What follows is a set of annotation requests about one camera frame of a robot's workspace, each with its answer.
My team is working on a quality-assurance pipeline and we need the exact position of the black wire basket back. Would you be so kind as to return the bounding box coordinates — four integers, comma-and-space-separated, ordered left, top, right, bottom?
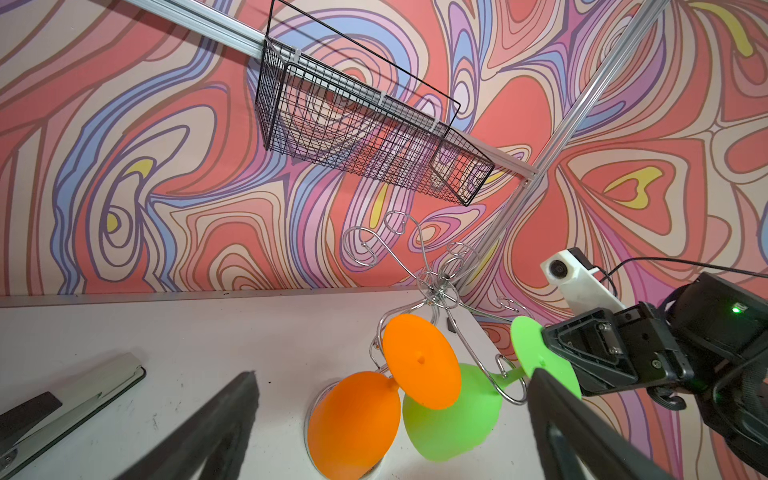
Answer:
255, 1, 494, 206

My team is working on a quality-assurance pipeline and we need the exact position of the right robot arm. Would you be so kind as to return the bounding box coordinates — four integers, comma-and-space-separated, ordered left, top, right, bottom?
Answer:
541, 248, 767, 474

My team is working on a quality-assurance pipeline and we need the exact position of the chrome wire glass rack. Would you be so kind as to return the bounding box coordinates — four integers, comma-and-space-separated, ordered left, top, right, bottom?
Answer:
341, 225, 528, 406

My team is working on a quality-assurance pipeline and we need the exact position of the orange wine glass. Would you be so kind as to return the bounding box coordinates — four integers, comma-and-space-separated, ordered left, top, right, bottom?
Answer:
306, 314, 461, 479

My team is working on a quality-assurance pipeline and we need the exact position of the green plastic wine glass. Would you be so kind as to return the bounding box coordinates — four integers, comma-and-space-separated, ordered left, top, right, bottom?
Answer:
403, 316, 582, 462

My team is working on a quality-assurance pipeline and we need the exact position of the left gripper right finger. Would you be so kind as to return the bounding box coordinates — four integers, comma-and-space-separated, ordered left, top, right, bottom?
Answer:
527, 369, 671, 480

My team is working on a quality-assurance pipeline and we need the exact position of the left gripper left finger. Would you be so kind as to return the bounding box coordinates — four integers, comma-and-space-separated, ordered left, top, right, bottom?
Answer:
119, 371, 259, 479

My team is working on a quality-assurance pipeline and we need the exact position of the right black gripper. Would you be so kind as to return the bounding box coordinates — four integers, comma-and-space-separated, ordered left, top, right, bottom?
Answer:
543, 302, 694, 396

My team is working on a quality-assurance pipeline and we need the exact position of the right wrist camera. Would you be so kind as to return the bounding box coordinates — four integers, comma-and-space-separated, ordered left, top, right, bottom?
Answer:
540, 247, 626, 316

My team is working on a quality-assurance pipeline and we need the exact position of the grey black stapler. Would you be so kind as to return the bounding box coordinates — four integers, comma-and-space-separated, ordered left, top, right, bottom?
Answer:
1, 353, 147, 479

